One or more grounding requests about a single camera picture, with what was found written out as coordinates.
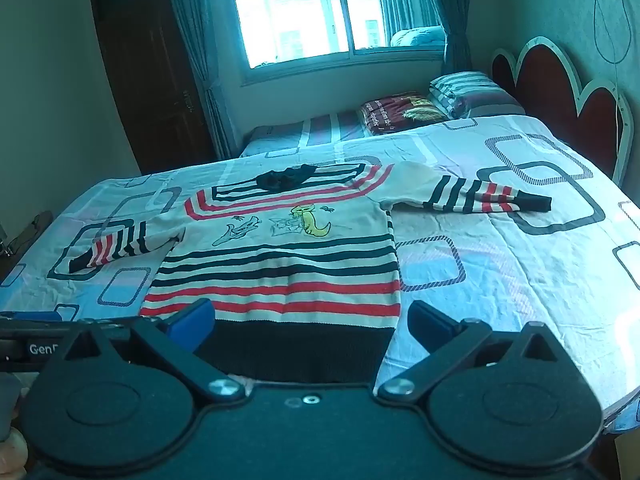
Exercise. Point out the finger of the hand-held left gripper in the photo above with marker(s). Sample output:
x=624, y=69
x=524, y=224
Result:
x=30, y=316

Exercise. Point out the window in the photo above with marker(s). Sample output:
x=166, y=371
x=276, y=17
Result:
x=300, y=10

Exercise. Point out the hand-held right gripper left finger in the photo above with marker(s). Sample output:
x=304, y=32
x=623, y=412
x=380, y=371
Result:
x=192, y=322

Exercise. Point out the patterned bed sheet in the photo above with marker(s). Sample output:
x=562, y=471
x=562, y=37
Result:
x=500, y=280

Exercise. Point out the striped pillow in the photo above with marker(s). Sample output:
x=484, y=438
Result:
x=470, y=92

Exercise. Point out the dark unclear object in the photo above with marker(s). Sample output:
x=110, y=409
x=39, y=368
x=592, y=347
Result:
x=30, y=232

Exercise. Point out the person's left hand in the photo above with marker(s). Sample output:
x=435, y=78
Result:
x=10, y=452

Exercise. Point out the red scalloped headboard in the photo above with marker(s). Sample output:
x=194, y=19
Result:
x=550, y=85

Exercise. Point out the light blue bundled quilt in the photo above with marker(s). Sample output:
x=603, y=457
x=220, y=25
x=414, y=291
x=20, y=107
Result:
x=417, y=36

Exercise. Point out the dark wooden door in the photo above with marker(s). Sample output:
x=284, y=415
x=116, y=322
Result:
x=145, y=75

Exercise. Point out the maroon printed folded blanket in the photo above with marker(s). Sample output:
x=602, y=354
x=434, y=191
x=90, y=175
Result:
x=400, y=112

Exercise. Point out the blue curtain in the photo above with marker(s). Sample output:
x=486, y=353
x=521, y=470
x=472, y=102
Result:
x=440, y=5
x=200, y=50

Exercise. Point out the striped knit sweater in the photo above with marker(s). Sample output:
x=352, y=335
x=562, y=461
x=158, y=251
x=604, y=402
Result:
x=280, y=265

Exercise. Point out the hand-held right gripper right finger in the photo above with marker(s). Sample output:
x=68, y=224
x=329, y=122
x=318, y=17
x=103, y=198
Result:
x=431, y=327

